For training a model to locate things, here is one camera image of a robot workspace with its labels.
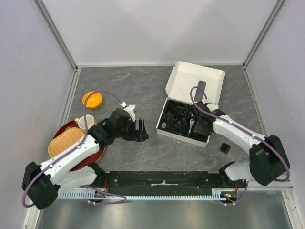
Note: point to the black silver hair clipper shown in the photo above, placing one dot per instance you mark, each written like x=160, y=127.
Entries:
x=191, y=126

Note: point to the black plastic tray insert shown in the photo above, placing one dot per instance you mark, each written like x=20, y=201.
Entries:
x=174, y=121

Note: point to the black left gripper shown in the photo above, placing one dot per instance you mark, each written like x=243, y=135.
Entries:
x=139, y=135

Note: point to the woven bamboo tray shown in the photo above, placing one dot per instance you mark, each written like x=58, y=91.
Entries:
x=64, y=141

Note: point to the grey slotted cable duct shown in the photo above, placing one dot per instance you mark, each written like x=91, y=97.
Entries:
x=89, y=194

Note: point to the white cardboard box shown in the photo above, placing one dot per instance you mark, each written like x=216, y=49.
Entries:
x=190, y=83

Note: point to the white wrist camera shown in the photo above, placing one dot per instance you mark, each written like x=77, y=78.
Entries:
x=212, y=106
x=130, y=109

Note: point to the red round tray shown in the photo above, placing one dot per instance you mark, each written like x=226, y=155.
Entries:
x=91, y=159

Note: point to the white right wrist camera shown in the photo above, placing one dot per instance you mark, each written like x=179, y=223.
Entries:
x=212, y=106

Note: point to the black comb guard right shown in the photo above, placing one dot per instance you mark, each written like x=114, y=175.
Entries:
x=225, y=148

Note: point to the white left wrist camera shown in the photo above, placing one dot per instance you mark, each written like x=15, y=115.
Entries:
x=130, y=109

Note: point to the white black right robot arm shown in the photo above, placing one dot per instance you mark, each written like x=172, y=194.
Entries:
x=267, y=158

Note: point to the cream ceramic cup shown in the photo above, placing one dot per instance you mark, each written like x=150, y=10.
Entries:
x=85, y=121

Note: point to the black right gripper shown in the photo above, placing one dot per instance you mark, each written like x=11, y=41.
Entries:
x=198, y=129

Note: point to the orange plastic bowl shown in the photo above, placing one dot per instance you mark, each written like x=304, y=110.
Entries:
x=94, y=100

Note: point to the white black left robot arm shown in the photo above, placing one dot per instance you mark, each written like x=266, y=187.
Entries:
x=43, y=183

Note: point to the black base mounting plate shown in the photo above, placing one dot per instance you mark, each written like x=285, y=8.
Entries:
x=164, y=183

